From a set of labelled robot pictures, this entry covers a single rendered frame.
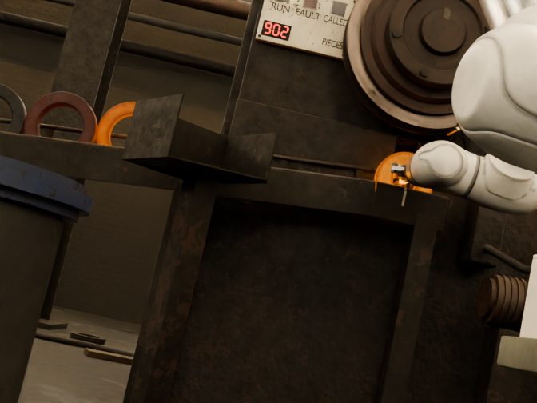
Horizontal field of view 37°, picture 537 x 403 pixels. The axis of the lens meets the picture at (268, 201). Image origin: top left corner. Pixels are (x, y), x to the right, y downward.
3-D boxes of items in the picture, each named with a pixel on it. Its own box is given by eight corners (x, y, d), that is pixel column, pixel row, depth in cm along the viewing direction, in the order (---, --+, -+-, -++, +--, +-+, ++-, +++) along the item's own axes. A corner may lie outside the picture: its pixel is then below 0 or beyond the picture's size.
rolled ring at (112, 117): (93, 103, 206) (95, 107, 209) (97, 173, 203) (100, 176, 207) (165, 97, 207) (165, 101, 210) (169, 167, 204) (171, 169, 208)
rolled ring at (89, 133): (97, 90, 205) (99, 94, 208) (25, 89, 205) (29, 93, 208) (94, 161, 202) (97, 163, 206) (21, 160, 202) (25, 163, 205)
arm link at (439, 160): (400, 182, 182) (455, 201, 183) (416, 177, 167) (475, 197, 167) (415, 138, 183) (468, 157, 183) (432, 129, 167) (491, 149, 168)
